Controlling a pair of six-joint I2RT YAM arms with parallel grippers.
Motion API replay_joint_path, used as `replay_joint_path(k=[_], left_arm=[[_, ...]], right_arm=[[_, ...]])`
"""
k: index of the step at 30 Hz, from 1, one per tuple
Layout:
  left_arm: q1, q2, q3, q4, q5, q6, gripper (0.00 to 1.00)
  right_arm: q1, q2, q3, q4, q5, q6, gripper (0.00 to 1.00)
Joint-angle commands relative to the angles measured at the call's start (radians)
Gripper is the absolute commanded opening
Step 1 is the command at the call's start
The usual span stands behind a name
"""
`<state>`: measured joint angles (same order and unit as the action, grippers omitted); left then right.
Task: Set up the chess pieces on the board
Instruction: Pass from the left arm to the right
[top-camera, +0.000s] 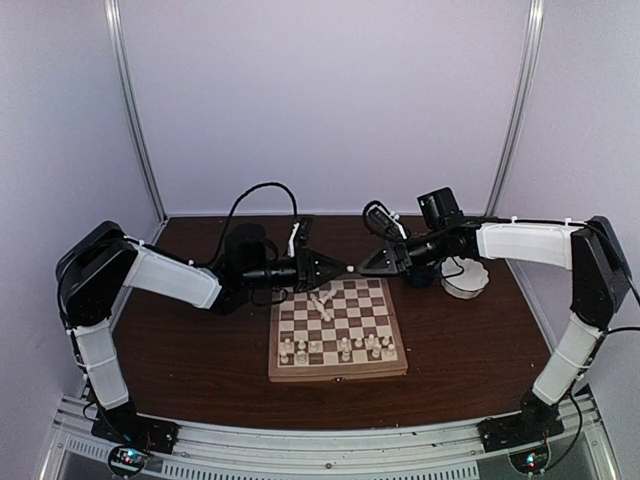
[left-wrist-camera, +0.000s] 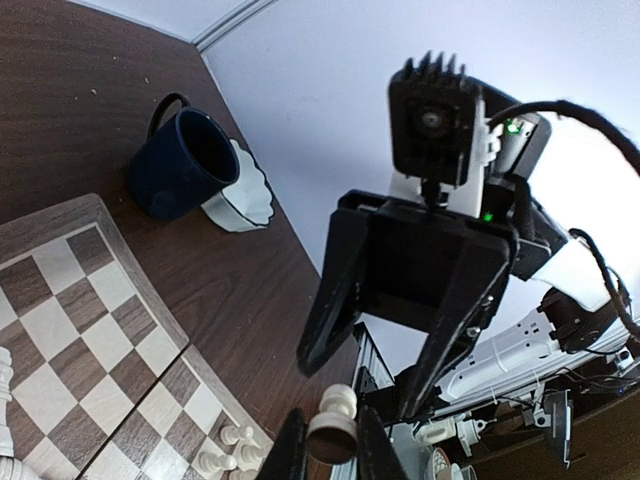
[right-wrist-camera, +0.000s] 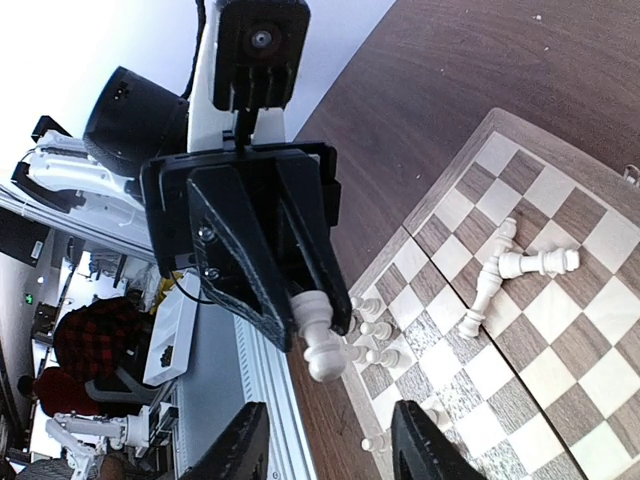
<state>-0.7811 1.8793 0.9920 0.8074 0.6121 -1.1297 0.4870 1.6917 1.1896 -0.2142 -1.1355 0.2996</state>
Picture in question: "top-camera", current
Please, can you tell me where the wooden chess board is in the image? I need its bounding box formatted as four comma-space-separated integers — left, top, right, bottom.
268, 277, 408, 383

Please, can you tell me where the left aluminium corner post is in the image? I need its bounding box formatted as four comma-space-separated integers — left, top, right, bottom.
104, 0, 168, 223

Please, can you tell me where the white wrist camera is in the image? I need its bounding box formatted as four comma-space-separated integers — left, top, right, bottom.
286, 216, 313, 258
362, 200, 409, 241

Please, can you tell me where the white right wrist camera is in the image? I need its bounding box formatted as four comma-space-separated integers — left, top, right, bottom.
362, 200, 409, 241

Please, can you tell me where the white bishop piece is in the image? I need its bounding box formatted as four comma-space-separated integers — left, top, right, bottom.
339, 337, 351, 362

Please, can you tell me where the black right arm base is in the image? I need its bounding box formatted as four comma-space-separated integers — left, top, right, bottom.
477, 391, 565, 452

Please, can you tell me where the right aluminium corner post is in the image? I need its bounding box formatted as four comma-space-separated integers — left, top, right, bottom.
484, 0, 546, 216

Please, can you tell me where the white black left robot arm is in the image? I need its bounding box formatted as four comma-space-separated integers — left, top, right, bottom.
55, 217, 354, 444

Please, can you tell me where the white scalloped bowl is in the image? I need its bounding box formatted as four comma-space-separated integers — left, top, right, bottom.
440, 257, 489, 300

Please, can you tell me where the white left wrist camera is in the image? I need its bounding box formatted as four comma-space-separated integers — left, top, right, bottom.
286, 216, 313, 258

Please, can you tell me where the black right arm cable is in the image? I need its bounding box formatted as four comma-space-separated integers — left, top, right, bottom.
442, 254, 476, 284

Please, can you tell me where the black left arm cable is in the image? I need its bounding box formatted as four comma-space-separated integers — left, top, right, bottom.
214, 182, 300, 261

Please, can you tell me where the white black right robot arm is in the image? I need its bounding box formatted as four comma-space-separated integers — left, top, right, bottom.
358, 187, 639, 442

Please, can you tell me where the lying white queen piece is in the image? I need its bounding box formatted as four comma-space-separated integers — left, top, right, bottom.
317, 288, 337, 304

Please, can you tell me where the dark blue cup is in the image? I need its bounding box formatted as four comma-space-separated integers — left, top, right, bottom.
407, 269, 437, 288

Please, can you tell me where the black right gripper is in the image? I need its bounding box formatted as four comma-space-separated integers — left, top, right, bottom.
358, 226, 448, 278

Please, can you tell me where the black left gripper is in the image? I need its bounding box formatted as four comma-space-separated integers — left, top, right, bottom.
243, 247, 347, 294

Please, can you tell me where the aluminium corner post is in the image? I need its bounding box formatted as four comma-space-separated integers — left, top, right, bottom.
484, 0, 546, 216
104, 0, 168, 223

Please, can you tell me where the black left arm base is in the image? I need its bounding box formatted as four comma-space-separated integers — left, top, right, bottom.
88, 389, 179, 454

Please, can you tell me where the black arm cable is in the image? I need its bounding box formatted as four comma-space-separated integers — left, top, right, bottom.
442, 254, 476, 284
214, 182, 300, 261

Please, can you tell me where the lying white king piece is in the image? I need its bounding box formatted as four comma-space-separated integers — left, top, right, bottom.
310, 294, 333, 322

